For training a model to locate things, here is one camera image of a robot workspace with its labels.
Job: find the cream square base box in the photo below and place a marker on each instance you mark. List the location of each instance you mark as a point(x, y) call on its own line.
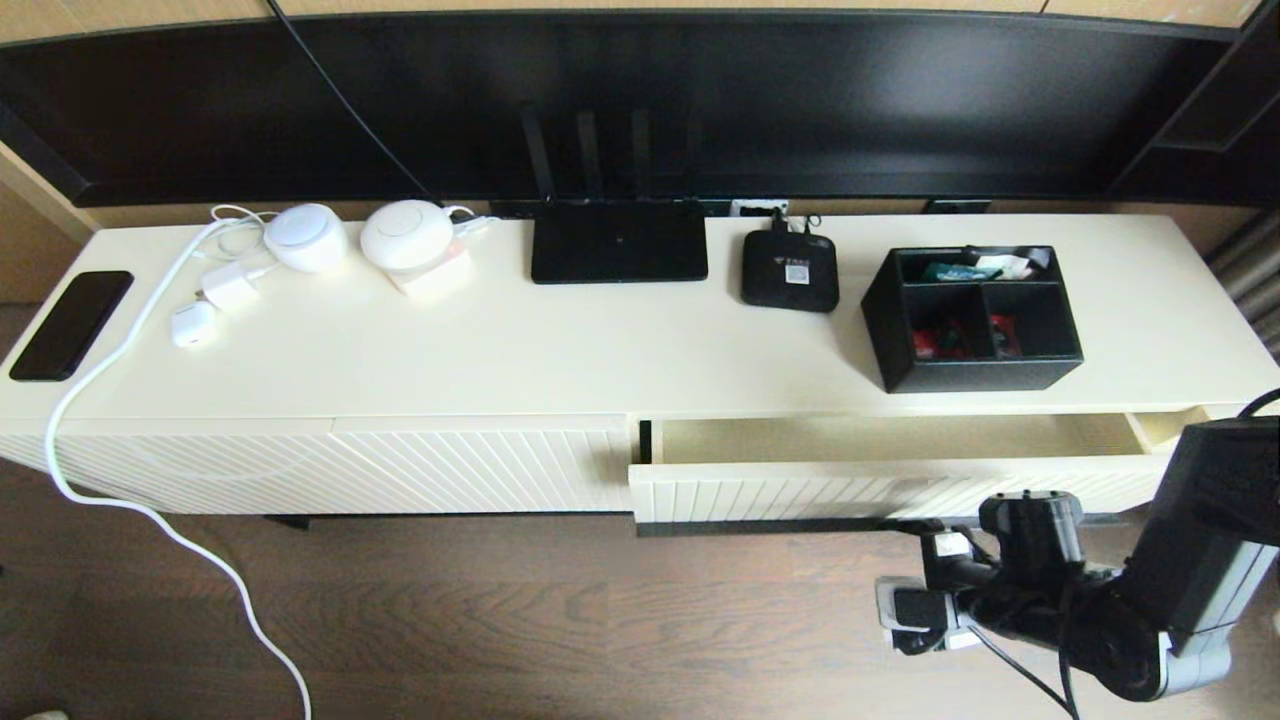
point(438, 282)

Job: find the black wall shelf unit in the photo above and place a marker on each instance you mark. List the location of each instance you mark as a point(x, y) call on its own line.
point(1250, 160)

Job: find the cream tv cabinet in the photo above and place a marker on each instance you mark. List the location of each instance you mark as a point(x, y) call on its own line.
point(500, 350)

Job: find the white charger adapter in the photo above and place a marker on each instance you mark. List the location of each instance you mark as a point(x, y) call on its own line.
point(230, 286)

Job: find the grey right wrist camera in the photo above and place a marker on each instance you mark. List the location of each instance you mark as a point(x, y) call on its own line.
point(885, 600)

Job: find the black set-top box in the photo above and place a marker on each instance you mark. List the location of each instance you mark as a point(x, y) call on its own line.
point(775, 285)

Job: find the green snack packet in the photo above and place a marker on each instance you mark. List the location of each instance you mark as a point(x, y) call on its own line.
point(955, 271)

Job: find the cream drawer with ribbed front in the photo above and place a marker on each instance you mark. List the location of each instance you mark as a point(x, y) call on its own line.
point(800, 490)

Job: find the white snack packet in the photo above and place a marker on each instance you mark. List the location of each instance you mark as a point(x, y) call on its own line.
point(1008, 264)

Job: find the small white charger cube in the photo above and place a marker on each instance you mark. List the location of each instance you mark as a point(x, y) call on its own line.
point(193, 324)

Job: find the red snack packet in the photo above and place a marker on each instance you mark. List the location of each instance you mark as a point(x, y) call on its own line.
point(1002, 334)
point(925, 344)

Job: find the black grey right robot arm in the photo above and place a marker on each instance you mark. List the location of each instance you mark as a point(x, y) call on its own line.
point(1215, 520)

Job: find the black smartphone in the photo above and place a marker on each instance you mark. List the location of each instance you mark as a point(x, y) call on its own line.
point(72, 325)

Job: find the black router with antennas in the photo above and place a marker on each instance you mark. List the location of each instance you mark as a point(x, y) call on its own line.
point(618, 245)

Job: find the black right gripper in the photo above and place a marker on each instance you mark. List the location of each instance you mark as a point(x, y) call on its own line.
point(1040, 605)

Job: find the white dome shaped device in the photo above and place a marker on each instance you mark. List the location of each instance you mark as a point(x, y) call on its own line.
point(406, 233)

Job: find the grey curtain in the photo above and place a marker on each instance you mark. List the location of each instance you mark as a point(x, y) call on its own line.
point(1255, 290)

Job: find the white round smart speaker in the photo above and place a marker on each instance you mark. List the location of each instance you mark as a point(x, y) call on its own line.
point(306, 243)

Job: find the black flat television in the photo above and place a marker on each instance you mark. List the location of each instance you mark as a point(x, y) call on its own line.
point(800, 100)

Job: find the black compartment organizer box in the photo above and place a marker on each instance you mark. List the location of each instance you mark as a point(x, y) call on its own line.
point(985, 375)

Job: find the white wall socket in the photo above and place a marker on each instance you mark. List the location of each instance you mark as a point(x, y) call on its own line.
point(745, 209)

